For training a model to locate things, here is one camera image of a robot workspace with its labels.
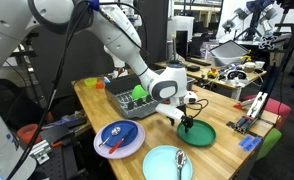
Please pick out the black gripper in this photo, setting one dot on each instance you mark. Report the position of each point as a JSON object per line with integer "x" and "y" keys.
{"x": 188, "y": 116}

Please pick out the dark green plate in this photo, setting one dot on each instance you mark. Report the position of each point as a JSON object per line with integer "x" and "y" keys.
{"x": 200, "y": 136}

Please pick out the light blue plate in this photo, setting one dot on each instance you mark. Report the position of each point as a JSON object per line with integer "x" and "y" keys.
{"x": 160, "y": 163}

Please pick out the lavender plate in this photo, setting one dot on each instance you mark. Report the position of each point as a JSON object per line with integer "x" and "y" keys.
{"x": 133, "y": 148}

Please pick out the dark blue plate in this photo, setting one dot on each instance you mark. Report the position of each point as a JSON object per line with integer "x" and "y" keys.
{"x": 127, "y": 128}

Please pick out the metal spoon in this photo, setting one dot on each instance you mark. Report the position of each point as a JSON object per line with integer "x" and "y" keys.
{"x": 180, "y": 158}

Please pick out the grey dish rack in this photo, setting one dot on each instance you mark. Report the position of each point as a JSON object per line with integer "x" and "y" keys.
{"x": 140, "y": 111}

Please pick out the grey plastic bin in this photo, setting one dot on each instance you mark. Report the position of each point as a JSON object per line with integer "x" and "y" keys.
{"x": 191, "y": 83}

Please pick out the light green bowl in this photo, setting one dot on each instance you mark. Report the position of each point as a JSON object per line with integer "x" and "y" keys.
{"x": 138, "y": 91}

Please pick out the wooden side desk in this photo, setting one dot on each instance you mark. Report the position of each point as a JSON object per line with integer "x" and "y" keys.
{"x": 220, "y": 85}

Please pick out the black power adapter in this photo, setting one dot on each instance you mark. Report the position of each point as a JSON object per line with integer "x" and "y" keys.
{"x": 193, "y": 68}

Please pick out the yellow duck toy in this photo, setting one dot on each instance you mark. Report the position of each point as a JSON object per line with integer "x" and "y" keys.
{"x": 213, "y": 73}

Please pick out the silver spoon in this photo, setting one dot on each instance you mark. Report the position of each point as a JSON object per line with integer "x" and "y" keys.
{"x": 116, "y": 130}

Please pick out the black keyboard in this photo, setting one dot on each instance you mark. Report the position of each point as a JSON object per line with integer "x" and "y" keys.
{"x": 198, "y": 61}

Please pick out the white VR headset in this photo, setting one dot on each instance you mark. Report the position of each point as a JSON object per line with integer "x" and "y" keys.
{"x": 237, "y": 75}

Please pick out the grey tilted storage bin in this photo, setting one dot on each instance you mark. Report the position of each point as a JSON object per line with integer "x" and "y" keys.
{"x": 228, "y": 50}

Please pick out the orange cube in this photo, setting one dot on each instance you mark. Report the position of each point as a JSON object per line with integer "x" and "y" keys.
{"x": 100, "y": 85}

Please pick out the green chair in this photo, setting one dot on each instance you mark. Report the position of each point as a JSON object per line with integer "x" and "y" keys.
{"x": 270, "y": 140}

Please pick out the red chair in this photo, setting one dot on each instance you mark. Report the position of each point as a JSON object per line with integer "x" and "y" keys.
{"x": 277, "y": 108}

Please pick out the white cup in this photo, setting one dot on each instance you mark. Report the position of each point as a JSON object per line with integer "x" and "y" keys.
{"x": 259, "y": 65}

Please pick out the yellow green bowl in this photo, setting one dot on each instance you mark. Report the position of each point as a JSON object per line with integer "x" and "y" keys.
{"x": 90, "y": 82}

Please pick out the black optical breadboard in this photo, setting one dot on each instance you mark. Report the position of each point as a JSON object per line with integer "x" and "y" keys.
{"x": 63, "y": 160}

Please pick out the blue and silver machine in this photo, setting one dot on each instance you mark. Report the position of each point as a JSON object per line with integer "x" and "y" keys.
{"x": 253, "y": 13}

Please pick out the orange cup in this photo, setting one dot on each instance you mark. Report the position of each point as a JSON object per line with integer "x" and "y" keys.
{"x": 27, "y": 135}

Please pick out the black camera stand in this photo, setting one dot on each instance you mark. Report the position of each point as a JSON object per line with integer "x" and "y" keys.
{"x": 265, "y": 86}

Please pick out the aluminium bracket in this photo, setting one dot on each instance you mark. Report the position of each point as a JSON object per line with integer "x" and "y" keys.
{"x": 40, "y": 153}

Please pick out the black tripod with camera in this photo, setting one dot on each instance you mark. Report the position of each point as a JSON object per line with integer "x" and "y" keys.
{"x": 33, "y": 83}

